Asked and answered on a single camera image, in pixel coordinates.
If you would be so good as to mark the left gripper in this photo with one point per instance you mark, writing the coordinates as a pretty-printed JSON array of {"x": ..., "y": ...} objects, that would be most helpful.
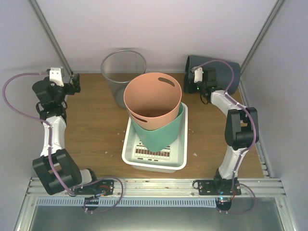
[{"x": 75, "y": 83}]

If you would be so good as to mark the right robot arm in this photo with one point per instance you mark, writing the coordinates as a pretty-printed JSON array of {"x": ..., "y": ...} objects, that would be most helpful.
[{"x": 240, "y": 131}]

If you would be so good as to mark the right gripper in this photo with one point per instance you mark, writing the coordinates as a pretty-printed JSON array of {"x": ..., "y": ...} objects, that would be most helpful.
[{"x": 190, "y": 87}]

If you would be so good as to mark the green plastic bin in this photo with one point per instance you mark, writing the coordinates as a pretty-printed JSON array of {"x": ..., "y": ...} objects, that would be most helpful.
[{"x": 161, "y": 138}]

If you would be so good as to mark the grey slotted cable duct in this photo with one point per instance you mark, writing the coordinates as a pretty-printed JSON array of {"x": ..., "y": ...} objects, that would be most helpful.
[{"x": 135, "y": 202}]

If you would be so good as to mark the salmon pink plastic bin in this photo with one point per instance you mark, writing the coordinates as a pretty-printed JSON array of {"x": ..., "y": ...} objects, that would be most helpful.
[{"x": 153, "y": 100}]

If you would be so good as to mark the white plastic tub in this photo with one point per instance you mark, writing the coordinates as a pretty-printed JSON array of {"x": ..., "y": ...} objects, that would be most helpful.
[{"x": 170, "y": 159}]

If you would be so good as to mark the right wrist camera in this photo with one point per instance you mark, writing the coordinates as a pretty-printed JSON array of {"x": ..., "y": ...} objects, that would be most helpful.
[{"x": 197, "y": 74}]

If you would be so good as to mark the dark grey plastic bin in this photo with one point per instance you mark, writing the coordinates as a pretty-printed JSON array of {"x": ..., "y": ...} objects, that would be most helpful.
[{"x": 227, "y": 73}]

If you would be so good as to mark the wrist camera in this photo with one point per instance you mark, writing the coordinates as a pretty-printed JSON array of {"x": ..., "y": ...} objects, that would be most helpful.
[
  {"x": 197, "y": 74},
  {"x": 56, "y": 75}
]

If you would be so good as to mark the aluminium mounting rail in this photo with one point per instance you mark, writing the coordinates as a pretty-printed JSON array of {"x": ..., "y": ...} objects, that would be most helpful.
[{"x": 182, "y": 188}]

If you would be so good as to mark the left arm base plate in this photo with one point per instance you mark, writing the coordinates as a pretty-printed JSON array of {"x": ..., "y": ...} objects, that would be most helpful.
[{"x": 101, "y": 188}]

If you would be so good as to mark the right aluminium frame post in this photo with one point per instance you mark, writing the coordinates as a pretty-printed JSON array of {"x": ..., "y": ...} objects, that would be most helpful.
[{"x": 264, "y": 30}]

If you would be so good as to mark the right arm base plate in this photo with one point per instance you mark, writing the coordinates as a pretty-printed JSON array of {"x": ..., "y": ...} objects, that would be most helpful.
[{"x": 216, "y": 187}]

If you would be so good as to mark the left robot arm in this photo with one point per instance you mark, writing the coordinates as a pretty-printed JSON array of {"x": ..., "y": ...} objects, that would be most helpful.
[{"x": 55, "y": 167}]

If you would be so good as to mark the silver wire mesh bin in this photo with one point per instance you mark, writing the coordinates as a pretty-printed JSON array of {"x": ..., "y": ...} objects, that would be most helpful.
[{"x": 119, "y": 68}]

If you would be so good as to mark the left aluminium frame post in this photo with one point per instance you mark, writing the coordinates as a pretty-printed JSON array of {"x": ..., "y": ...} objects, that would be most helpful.
[{"x": 50, "y": 35}]

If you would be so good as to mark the aluminium frame post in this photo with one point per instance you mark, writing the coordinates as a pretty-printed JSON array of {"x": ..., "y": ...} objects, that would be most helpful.
[
  {"x": 264, "y": 30},
  {"x": 50, "y": 35}
]

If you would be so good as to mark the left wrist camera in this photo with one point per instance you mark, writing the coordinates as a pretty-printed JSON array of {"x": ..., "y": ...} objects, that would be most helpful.
[{"x": 56, "y": 75}]

